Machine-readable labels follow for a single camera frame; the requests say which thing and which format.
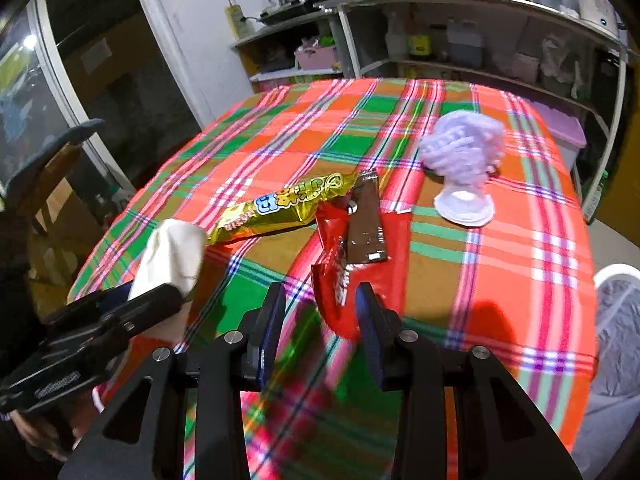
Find white-framed kitchen shelf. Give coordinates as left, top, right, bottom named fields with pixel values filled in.
left=337, top=0, right=628, bottom=221

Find yellow power strip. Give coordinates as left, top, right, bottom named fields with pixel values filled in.
left=227, top=5, right=246, bottom=41

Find white electric kettle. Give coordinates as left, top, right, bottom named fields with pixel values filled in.
left=572, top=0, right=618, bottom=36

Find grey plastic jug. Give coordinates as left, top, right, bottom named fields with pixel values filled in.
left=447, top=19, right=483, bottom=63

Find plaid tablecloth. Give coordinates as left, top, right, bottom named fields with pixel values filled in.
left=67, top=77, right=601, bottom=480

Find low wooden shelf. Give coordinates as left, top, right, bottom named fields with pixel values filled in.
left=231, top=10, right=351, bottom=96

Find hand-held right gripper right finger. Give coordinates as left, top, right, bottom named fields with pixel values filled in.
left=354, top=281, right=584, bottom=480

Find red snack wrapper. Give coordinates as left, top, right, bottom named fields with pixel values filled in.
left=311, top=202, right=386, bottom=341

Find purple-lidded storage box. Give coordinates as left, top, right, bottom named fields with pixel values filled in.
left=532, top=100, right=588, bottom=171

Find purple foam fruit net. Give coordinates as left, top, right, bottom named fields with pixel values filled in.
left=417, top=110, right=506, bottom=193

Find white trash bin with liner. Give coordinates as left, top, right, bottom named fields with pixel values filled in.
left=575, top=280, right=640, bottom=466

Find pink plastic tub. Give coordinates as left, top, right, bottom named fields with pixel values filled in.
left=510, top=52, right=541, bottom=83

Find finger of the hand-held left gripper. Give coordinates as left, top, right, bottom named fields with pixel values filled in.
left=101, top=283, right=184, bottom=334
left=42, top=287, right=133, bottom=329

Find dark chair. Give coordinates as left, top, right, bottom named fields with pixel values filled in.
left=0, top=119, right=131, bottom=281

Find brown snack wrapper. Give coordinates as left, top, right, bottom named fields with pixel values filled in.
left=345, top=170, right=391, bottom=266

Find person's left hand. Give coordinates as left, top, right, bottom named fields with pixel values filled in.
left=7, top=407, right=83, bottom=461

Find crumpled plastic bags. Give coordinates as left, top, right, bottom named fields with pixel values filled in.
left=542, top=35, right=583, bottom=96

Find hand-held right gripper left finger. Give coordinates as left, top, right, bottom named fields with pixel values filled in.
left=56, top=281, right=287, bottom=480

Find pink plastic basket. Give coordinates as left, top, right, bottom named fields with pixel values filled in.
left=294, top=42, right=337, bottom=72

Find clear plastic bottle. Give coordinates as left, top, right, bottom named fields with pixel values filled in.
left=386, top=12, right=408, bottom=61

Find black induction cooker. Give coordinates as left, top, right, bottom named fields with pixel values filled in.
left=257, top=0, right=346, bottom=26

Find clear plastic cup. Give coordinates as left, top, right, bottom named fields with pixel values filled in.
left=433, top=180, right=496, bottom=226

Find gold snack wrapper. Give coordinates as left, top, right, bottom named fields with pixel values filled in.
left=206, top=172, right=357, bottom=246

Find yellow-labelled bottle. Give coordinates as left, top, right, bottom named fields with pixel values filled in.
left=409, top=20, right=432, bottom=58

